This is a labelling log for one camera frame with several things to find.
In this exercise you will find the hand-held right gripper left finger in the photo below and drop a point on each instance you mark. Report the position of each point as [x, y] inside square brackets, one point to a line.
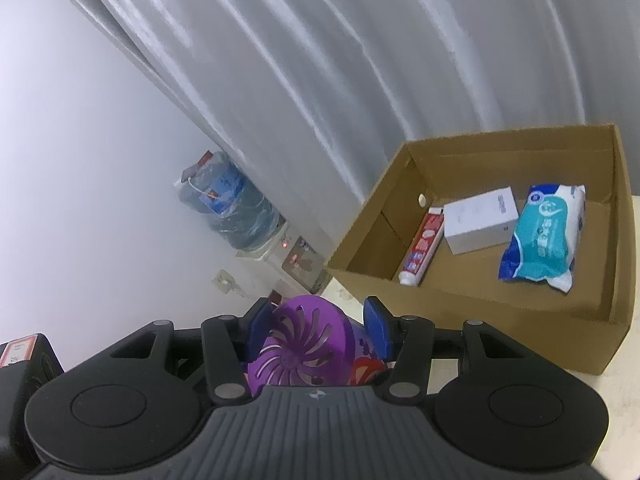
[260, 326]

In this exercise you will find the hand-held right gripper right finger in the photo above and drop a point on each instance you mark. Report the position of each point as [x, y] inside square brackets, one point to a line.
[377, 326]

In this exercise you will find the purple lid air freshener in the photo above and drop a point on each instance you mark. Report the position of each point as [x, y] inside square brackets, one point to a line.
[300, 340]

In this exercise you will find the red toothpaste tube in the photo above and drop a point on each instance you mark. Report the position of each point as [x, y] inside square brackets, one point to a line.
[422, 247]

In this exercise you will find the brown cardboard box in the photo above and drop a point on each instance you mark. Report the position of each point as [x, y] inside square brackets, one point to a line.
[500, 330]

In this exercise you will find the white carton box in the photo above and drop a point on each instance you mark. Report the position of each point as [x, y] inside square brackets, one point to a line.
[475, 225]

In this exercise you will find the wet wipes pack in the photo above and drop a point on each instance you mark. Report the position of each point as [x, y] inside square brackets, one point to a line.
[542, 235]

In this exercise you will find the white water dispenser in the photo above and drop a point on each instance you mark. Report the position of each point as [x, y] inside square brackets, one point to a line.
[300, 260]

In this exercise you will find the grey curtain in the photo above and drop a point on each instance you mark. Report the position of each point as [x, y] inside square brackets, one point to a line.
[350, 60]

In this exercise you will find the wall outlet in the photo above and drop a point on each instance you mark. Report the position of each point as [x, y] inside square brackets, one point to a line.
[225, 281]

